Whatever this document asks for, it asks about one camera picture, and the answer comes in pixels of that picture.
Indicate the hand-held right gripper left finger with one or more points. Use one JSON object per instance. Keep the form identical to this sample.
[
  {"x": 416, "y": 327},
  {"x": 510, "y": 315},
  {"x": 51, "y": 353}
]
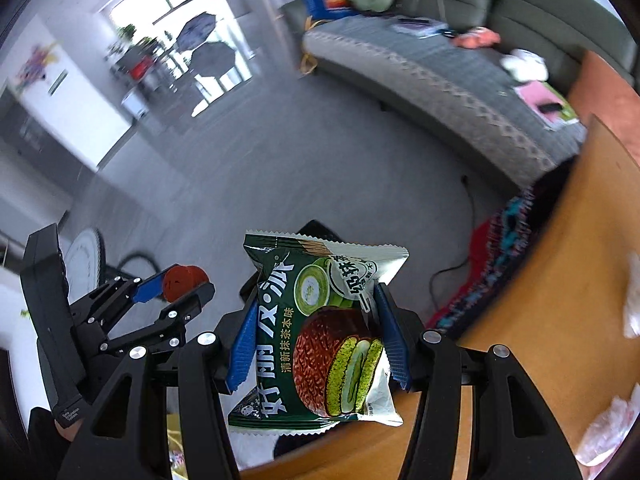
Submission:
[{"x": 243, "y": 347}]

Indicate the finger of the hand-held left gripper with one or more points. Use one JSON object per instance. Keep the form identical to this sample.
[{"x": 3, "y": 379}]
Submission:
[
  {"x": 175, "y": 321},
  {"x": 147, "y": 287}
]

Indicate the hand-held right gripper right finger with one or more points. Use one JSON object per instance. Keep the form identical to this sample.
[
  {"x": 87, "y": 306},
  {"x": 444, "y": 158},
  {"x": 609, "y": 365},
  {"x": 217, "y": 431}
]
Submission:
[{"x": 396, "y": 347}]

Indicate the small red ball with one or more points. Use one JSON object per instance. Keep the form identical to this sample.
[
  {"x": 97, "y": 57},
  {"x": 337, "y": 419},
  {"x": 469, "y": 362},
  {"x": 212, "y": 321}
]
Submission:
[{"x": 186, "y": 280}]

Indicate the green snack packet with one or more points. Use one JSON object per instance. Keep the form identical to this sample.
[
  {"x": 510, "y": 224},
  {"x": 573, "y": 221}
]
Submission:
[{"x": 320, "y": 345}]

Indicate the white floor fan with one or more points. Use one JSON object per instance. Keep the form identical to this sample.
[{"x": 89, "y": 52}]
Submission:
[{"x": 82, "y": 262}]

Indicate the patterned knit blanket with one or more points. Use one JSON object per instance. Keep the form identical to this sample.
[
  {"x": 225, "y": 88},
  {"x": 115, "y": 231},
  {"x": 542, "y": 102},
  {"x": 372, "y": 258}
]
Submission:
[{"x": 500, "y": 260}]

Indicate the dark shelf rack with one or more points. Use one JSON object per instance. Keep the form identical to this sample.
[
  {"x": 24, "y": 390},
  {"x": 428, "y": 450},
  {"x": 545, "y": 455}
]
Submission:
[{"x": 142, "y": 67}]

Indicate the clear plastic bag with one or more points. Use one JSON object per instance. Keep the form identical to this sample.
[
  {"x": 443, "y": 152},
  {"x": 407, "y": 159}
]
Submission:
[{"x": 602, "y": 432}]

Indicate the potted plant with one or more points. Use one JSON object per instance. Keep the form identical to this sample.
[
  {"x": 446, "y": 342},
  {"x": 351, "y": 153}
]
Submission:
[{"x": 122, "y": 40}]

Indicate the blue umbrella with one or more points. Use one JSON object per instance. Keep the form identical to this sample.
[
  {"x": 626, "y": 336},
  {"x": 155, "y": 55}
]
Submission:
[{"x": 196, "y": 31}]

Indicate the grey sofa cover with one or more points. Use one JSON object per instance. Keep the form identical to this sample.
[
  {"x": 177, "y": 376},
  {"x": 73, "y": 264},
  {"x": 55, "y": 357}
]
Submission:
[{"x": 425, "y": 85}]

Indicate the black phone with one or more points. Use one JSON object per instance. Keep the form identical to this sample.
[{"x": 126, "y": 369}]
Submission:
[{"x": 549, "y": 108}]

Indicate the pink book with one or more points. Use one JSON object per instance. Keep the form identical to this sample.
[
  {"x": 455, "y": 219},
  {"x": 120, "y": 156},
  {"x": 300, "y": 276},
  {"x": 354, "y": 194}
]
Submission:
[{"x": 532, "y": 92}]

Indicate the white cloth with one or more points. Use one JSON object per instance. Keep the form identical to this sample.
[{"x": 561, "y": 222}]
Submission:
[{"x": 524, "y": 65}]

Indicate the pink orange cloth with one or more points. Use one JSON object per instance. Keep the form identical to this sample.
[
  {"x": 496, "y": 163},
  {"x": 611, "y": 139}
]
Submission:
[{"x": 477, "y": 37}]

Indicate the dark flat pouch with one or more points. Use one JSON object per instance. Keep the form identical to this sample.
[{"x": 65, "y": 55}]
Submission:
[{"x": 417, "y": 26}]

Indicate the large orange cushion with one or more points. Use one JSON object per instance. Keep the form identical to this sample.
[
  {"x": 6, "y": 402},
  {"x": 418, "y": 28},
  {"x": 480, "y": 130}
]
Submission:
[{"x": 607, "y": 85}]

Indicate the grey sofa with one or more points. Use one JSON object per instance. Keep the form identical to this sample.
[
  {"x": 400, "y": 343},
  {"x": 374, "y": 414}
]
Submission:
[{"x": 525, "y": 5}]

